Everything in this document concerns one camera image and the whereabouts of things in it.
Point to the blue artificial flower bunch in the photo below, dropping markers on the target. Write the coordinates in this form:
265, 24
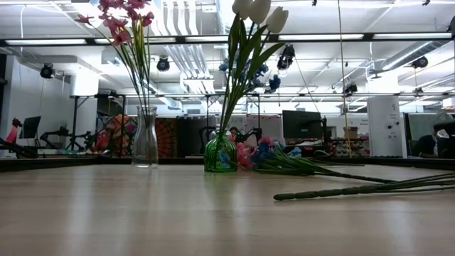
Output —
264, 151
273, 82

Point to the tall clear glass vase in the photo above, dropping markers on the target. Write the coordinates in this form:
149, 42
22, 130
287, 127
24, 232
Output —
145, 142

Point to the grey partition panel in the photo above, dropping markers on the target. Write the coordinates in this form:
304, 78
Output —
421, 124

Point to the black aluminium frame rail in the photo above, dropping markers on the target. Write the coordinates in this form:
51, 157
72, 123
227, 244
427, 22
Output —
71, 164

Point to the black overhead beam with lights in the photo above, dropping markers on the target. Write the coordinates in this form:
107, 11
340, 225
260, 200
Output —
368, 36

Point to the green ribbed glass vase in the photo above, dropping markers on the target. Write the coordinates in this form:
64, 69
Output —
218, 156

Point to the cardboard box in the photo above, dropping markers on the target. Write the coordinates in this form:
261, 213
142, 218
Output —
352, 132

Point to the large black monitor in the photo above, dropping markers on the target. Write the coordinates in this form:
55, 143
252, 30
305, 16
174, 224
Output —
302, 124

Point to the orange blue patterned tapestry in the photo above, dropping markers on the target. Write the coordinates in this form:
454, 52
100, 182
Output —
117, 124

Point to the black cabinet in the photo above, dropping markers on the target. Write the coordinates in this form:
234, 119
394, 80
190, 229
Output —
192, 137

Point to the small black monitor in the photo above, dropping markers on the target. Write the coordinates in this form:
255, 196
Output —
30, 127

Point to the background black robot arm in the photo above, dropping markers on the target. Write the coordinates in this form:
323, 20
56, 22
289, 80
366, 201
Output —
57, 134
252, 134

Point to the person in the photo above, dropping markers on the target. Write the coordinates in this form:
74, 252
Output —
234, 130
423, 145

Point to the black metal frame stand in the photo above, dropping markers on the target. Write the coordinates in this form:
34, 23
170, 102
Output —
122, 106

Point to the orange brown patterned tapestry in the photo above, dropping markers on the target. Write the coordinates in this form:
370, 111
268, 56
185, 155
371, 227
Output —
166, 137

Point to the pink artificial flower bunch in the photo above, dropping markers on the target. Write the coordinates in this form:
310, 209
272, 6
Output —
121, 35
320, 193
243, 156

